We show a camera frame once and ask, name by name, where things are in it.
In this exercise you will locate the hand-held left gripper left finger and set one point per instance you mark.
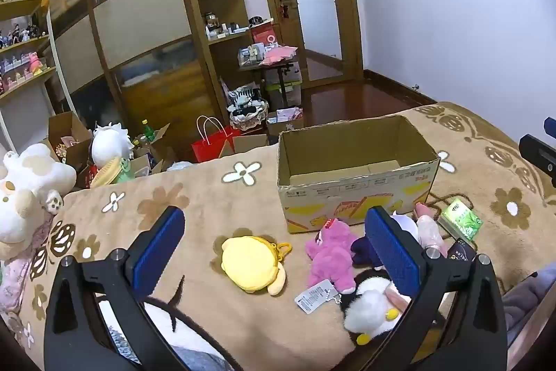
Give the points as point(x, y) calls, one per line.
point(158, 249)

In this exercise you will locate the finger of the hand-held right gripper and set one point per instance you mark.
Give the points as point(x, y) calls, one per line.
point(550, 124)
point(536, 151)

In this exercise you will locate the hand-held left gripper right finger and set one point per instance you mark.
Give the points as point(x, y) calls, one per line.
point(391, 249)

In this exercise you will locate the purple and white plush doll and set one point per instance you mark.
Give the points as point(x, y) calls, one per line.
point(361, 251)

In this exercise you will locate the pink roll plush toy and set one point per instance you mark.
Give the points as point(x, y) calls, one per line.
point(430, 229)

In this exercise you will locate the white fluffy plush toy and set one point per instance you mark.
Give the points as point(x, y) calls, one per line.
point(367, 308)

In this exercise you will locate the pink bear plush toy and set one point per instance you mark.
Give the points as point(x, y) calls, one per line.
point(328, 258)

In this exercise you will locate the green tissue packet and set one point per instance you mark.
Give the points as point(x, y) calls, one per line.
point(460, 219)

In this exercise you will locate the yellow round plush toy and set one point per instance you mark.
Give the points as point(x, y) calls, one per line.
point(249, 262)

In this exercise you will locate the brown flower blanket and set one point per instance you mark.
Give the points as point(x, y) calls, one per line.
point(182, 188)

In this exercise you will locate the black packet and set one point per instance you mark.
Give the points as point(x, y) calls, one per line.
point(460, 251)

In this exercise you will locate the white plush ball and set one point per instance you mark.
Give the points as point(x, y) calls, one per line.
point(180, 166)

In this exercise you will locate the green frog plush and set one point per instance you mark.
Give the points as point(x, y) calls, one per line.
point(115, 173)

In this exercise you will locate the red paper bag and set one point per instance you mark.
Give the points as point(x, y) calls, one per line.
point(210, 147)

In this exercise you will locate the white-haired plush doll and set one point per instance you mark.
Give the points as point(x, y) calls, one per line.
point(108, 145)

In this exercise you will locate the green bottle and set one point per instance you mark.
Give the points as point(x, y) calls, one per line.
point(148, 132)

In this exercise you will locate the flat cardboard piece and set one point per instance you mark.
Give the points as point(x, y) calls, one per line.
point(247, 143)

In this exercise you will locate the brown cardboard box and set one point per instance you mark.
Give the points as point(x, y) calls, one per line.
point(71, 136)

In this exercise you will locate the grey clothing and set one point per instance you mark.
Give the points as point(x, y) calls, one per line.
point(532, 295)

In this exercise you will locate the large white cow plush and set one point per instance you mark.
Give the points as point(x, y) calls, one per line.
point(24, 193)

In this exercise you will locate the lace-trimmed wicker basket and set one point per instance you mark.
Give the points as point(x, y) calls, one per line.
point(247, 114)

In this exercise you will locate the small cardboard box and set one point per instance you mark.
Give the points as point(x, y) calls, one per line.
point(286, 123)

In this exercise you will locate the clear storage bin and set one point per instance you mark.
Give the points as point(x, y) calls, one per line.
point(291, 90)

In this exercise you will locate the white pole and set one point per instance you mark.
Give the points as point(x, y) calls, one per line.
point(58, 66)

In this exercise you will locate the small folding table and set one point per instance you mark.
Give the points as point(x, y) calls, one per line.
point(282, 71)

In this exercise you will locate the wooden display shelf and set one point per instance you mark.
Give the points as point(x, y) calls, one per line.
point(30, 77)

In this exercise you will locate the clear organizer box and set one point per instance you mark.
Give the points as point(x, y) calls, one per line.
point(251, 54)

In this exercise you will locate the pink cloth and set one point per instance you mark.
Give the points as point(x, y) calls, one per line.
point(278, 54)

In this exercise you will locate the row of small figurines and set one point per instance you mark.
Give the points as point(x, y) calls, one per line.
point(26, 64)

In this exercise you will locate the cluster of small jars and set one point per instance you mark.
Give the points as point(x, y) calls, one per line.
point(223, 28)

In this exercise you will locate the wooden wardrobe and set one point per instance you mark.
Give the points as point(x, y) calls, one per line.
point(139, 14)

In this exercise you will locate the red box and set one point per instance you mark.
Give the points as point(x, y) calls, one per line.
point(263, 36)

